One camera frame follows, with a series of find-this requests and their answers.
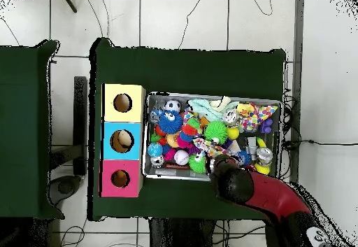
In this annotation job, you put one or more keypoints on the colourful polka dot cloth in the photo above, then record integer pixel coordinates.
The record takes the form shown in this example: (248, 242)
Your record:
(258, 115)
(209, 147)

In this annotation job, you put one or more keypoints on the large green spiky ball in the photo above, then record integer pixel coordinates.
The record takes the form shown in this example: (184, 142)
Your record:
(216, 132)

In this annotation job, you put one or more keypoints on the yellow plush duck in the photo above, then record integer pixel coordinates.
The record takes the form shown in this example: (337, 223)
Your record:
(243, 109)

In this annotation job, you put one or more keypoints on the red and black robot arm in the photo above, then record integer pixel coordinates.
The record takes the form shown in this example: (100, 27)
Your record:
(268, 196)

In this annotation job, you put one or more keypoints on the wooden box with three holes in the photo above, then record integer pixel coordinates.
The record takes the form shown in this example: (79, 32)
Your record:
(109, 112)

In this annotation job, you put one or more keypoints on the blue spiky ball with eyes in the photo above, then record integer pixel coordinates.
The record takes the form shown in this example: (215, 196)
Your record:
(171, 121)

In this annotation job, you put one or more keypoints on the black and white soccer ball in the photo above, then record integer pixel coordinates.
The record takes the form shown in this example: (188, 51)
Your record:
(172, 106)

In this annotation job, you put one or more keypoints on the mint green cloth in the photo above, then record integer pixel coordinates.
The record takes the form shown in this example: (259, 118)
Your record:
(202, 107)

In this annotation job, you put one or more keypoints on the blue globe ball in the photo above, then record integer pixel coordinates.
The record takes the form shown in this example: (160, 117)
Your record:
(155, 149)

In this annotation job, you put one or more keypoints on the cream yellow cloth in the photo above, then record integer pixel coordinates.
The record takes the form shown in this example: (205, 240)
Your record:
(221, 103)

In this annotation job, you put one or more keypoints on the light wooden block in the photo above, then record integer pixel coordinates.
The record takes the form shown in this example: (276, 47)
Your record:
(234, 146)

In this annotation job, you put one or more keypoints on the purple building block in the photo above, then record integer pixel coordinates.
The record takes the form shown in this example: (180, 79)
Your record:
(266, 126)

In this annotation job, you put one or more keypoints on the silver metal can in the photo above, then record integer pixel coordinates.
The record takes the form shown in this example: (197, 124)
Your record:
(264, 156)

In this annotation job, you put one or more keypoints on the yellow ball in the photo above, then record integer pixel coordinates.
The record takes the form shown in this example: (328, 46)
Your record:
(262, 169)

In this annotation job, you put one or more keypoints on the black upright panel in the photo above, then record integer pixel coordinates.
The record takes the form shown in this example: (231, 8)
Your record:
(80, 118)

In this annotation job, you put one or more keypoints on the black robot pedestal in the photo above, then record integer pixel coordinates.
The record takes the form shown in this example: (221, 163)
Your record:
(179, 235)

